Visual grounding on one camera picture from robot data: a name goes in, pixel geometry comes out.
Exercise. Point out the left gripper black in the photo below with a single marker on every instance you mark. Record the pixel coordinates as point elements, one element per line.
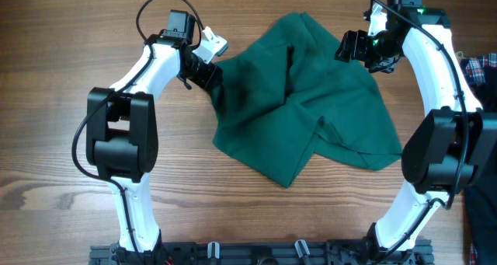
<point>207,78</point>

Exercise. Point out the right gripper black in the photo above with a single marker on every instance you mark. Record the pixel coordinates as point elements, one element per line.
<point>352,47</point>

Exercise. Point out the green t-shirt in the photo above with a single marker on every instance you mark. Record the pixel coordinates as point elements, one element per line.
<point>286,98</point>

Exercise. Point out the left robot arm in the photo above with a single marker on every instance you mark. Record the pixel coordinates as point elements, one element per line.
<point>121,132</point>

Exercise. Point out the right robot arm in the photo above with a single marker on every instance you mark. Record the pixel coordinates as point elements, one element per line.
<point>450,149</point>

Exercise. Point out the plaid shirt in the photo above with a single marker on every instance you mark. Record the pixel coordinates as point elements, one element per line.
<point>478,71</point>

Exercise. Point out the dark navy garment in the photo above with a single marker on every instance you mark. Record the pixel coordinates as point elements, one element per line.
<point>480,199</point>

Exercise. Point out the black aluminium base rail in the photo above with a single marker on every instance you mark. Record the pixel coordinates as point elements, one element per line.
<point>329,252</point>

